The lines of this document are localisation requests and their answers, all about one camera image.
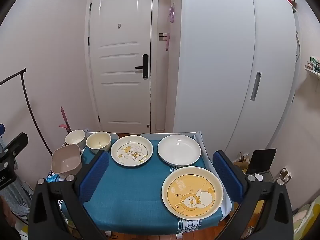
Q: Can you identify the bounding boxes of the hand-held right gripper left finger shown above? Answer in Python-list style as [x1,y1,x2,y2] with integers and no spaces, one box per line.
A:
[29,150,110,240]

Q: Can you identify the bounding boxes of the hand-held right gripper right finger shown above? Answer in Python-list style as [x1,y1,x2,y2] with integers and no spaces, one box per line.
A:
[212,150,294,240]

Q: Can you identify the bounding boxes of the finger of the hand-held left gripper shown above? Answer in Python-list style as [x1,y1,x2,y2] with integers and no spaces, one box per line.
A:
[0,132,29,158]

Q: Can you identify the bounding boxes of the beige square bowl with handles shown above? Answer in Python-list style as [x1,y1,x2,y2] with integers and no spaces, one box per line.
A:
[51,144,84,178]

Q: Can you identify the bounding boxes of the cream round bowl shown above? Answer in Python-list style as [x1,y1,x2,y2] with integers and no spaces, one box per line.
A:
[86,131,112,155]

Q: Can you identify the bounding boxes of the yellow plate with bear print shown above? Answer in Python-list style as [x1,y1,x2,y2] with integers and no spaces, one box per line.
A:
[161,167,224,219]

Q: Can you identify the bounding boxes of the white round bowl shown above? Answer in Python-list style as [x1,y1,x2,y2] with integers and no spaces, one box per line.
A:
[65,129,87,150]

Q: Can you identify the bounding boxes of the white plate with duck print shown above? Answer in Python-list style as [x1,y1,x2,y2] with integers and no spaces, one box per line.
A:
[110,135,154,167]

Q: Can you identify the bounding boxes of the plain white plate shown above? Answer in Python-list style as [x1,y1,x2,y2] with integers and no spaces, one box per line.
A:
[157,134,201,167]

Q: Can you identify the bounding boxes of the brown paper bag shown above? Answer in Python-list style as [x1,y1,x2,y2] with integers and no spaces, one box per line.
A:
[234,152,251,173]

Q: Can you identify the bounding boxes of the grey striped cloth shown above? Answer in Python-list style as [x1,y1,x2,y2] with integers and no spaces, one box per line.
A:
[0,177,34,221]

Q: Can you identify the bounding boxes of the teal tablecloth with triangle stripe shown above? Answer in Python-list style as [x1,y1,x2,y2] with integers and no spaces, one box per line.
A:
[46,132,234,234]

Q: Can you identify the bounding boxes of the black laptop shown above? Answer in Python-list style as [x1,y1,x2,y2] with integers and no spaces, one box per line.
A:
[246,149,277,175]

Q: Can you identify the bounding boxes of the floral patterned cloth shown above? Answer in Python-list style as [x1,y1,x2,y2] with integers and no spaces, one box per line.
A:
[46,172,63,183]

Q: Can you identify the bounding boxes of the green bedding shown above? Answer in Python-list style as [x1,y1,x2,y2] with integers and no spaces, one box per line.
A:
[292,197,320,236]

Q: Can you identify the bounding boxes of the white wardrobe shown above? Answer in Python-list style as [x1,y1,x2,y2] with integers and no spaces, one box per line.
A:
[174,0,297,153]

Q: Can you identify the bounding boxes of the white panelled door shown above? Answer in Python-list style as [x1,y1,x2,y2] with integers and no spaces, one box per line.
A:
[85,0,159,133]

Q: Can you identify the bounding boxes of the purple hanging ornament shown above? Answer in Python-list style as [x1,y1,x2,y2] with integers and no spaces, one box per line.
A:
[168,2,175,24]

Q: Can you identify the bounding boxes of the pink long-handled brush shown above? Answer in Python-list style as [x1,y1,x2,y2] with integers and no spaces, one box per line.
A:
[59,106,72,134]

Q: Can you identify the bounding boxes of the white wall socket with charger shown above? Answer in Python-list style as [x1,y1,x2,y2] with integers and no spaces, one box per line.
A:
[278,166,293,181]

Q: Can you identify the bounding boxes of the recessed wardrobe handle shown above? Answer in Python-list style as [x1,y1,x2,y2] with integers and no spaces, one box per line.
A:
[250,72,262,101]

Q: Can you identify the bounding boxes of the black door lock handle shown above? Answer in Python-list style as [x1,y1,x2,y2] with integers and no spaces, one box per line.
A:
[135,54,149,78]

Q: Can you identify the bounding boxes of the white wall shelf with items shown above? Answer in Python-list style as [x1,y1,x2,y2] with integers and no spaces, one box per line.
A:
[304,56,320,75]

